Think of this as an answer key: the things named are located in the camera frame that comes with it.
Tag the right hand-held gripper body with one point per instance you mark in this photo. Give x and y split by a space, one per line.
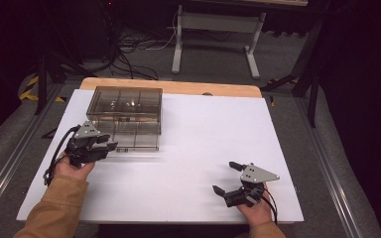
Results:
254 180

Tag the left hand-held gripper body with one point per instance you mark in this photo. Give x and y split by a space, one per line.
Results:
82 147

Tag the smoky clear drawer box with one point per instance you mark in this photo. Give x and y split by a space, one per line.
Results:
125 99

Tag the person's left hand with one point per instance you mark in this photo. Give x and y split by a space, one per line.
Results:
71 170

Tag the person's right hand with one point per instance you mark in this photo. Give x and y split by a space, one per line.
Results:
258 213

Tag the white table cover sheet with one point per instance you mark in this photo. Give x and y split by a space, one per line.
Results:
195 132

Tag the yellow black floor tape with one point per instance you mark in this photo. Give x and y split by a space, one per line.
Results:
29 89

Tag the black metal stand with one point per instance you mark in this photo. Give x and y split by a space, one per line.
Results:
306 69
43 66

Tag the white metal table frame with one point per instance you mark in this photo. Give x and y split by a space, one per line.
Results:
218 21

